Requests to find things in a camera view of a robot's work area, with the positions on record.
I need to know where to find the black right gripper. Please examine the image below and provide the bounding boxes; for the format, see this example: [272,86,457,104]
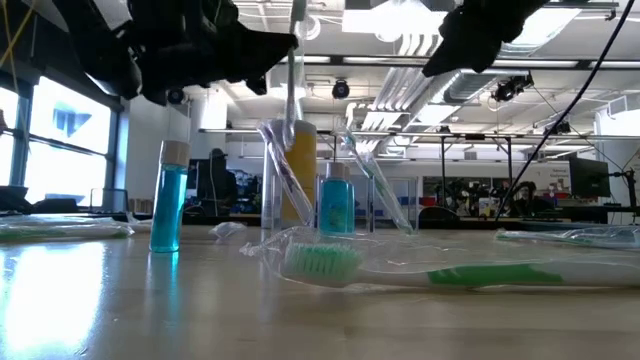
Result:
[422,0,551,78]

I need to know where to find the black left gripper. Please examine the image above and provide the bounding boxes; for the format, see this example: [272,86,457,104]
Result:
[129,0,300,104]

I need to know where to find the black computer monitor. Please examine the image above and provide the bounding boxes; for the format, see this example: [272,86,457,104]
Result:
[568,157,612,200]

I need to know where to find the large window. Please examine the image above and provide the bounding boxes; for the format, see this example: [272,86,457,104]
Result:
[0,74,124,214]

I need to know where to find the black metal gantry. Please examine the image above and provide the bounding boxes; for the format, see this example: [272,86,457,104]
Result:
[438,132,516,206]

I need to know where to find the small blue mouthwash bottle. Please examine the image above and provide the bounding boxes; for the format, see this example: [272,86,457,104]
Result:
[318,161,351,237]
[344,167,357,235]

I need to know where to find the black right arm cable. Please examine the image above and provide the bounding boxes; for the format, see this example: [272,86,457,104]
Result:
[493,0,630,222]

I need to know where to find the purple toothbrush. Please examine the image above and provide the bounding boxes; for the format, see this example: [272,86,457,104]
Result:
[257,119,316,229]

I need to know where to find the black ceiling camera rig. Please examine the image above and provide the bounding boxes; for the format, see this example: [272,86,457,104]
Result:
[490,72,535,104]

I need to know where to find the white ceiling light panel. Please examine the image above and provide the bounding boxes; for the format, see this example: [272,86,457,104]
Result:
[342,7,584,37]

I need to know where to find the person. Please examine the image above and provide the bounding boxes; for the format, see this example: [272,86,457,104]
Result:
[195,147,240,216]

